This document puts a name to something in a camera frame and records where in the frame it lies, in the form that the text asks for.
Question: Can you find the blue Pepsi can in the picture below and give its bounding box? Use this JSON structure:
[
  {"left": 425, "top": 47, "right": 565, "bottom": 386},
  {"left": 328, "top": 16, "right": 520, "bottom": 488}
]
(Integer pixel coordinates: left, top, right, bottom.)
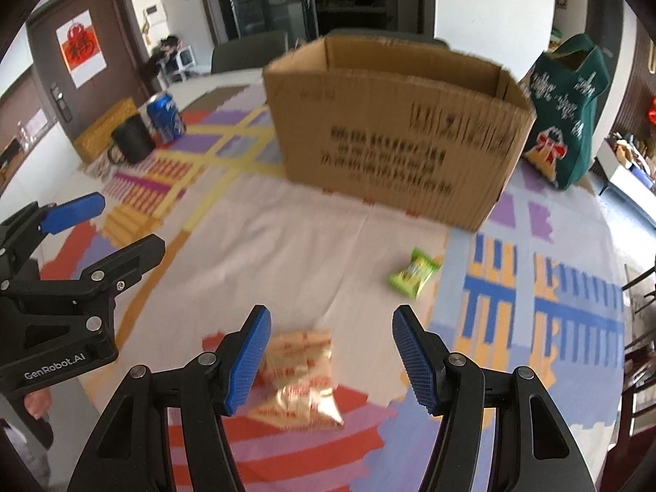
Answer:
[{"left": 146, "top": 91, "right": 186, "bottom": 146}]

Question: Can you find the red bow decoration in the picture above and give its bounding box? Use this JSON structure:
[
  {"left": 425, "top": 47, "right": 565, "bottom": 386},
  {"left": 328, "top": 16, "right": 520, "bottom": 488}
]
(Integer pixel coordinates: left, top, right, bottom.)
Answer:
[{"left": 647, "top": 97, "right": 656, "bottom": 127}]

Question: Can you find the colourful patterned tablecloth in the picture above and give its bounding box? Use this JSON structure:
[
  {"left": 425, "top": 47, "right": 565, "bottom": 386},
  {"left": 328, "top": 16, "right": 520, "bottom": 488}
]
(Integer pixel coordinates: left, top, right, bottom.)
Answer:
[{"left": 38, "top": 71, "right": 625, "bottom": 491}]

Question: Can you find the black mug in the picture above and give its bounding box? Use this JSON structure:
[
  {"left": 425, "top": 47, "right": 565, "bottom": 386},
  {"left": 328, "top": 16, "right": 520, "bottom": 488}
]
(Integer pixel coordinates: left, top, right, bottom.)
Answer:
[{"left": 107, "top": 113, "right": 156, "bottom": 166}]

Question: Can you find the gold orange snack packet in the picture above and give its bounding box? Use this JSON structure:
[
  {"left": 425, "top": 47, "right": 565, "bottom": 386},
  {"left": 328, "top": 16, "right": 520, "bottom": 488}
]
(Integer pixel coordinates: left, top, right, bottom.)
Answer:
[{"left": 248, "top": 330, "right": 344, "bottom": 431}]

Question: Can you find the yellow woven mat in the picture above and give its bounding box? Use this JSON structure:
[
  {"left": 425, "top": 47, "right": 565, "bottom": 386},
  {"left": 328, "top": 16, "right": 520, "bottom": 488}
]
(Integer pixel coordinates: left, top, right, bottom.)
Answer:
[{"left": 73, "top": 98, "right": 138, "bottom": 164}]

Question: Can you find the person sitting in background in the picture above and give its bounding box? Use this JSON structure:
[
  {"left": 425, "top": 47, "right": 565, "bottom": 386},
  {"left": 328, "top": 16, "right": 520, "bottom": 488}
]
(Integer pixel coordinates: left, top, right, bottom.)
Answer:
[{"left": 139, "top": 34, "right": 182, "bottom": 89}]

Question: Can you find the red white door poster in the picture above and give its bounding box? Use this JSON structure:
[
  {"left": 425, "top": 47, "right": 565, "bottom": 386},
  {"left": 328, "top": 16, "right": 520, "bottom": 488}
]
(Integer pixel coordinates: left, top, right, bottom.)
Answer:
[{"left": 56, "top": 10, "right": 108, "bottom": 89}]

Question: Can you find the brown entrance door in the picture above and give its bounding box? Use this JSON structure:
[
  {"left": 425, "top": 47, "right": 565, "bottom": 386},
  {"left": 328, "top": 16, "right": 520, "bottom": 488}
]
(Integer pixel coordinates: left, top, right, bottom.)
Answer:
[{"left": 25, "top": 0, "right": 159, "bottom": 141}]

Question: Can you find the green knitted bag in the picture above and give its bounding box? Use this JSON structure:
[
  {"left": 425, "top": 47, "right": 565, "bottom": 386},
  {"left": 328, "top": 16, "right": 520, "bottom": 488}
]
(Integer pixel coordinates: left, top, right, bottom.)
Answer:
[{"left": 523, "top": 33, "right": 610, "bottom": 191}]

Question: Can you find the operator hand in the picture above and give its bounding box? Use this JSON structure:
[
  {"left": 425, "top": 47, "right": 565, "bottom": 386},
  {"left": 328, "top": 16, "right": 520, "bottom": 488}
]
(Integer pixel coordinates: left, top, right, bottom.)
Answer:
[{"left": 23, "top": 389, "right": 52, "bottom": 420}]

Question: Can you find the cardboard box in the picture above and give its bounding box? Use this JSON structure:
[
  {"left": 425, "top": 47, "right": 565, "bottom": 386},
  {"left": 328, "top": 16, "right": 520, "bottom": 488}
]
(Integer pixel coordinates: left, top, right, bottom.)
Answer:
[{"left": 263, "top": 36, "right": 535, "bottom": 231}]

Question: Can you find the grey chair far left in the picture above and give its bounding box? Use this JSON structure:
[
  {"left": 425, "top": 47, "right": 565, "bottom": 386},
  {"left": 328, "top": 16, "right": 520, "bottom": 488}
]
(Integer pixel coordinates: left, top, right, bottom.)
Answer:
[{"left": 210, "top": 30, "right": 289, "bottom": 75}]

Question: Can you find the small green snack packet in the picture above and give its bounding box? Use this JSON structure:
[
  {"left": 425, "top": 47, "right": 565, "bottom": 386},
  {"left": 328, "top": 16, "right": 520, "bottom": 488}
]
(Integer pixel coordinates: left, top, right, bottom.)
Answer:
[{"left": 388, "top": 248, "right": 442, "bottom": 300}]

